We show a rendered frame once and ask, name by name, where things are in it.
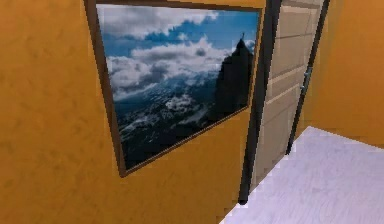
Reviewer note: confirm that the beige panelled room door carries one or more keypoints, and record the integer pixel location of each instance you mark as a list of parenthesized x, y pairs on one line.
[(283, 90)]

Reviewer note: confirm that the framed mountain and clouds picture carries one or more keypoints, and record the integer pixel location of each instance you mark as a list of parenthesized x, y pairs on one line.
[(173, 83)]

